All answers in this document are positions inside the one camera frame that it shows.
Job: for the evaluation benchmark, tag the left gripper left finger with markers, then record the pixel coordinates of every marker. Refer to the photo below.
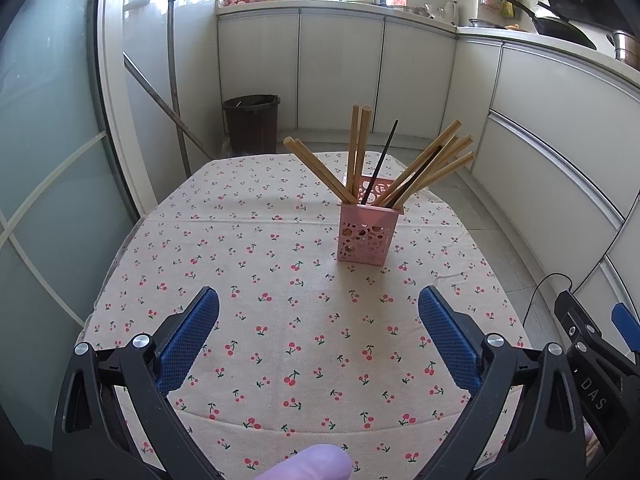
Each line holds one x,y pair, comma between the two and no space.
91,439

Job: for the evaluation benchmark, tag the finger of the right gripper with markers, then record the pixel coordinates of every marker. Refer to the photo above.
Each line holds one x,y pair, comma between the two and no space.
578,325
627,326

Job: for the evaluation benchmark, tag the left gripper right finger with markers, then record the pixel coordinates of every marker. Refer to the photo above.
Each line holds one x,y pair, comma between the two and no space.
523,419

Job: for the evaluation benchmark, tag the bamboo chopstick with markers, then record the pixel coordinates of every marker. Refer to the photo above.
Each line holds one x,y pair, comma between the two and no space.
363,132
419,161
324,174
352,148
434,176
445,160
433,161
288,142

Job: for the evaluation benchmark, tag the black chopstick gold band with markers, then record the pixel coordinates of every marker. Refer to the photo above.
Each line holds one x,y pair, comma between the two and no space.
414,178
374,175

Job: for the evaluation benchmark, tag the pink perforated utensil holder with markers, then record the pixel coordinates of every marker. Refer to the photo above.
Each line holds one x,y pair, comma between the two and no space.
366,231

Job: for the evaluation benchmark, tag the right gloved hand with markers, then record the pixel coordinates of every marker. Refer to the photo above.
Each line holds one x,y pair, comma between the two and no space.
592,447

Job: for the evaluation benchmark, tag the left gloved hand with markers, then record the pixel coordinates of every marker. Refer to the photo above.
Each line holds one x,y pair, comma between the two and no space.
318,462

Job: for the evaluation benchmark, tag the cherry print tablecloth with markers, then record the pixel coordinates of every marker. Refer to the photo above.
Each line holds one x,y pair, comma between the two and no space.
307,349

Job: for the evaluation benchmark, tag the steel cooking pot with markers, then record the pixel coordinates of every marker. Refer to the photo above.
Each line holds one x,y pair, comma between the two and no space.
626,48

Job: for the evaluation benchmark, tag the black frying pan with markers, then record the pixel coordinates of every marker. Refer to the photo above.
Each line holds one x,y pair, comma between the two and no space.
522,7

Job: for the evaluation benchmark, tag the black wok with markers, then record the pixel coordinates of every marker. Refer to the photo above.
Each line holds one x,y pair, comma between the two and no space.
555,27

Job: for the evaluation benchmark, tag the dark brown trash bin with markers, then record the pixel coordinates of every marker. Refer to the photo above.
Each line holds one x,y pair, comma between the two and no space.
252,123

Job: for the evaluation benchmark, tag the white kettle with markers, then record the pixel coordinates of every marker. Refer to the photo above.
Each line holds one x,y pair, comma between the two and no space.
450,12

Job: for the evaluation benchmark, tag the leaning metal pole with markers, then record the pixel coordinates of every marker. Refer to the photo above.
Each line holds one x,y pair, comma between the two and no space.
164,106

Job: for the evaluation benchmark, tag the metal mop handle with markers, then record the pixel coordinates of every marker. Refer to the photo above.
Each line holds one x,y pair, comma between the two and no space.
173,83

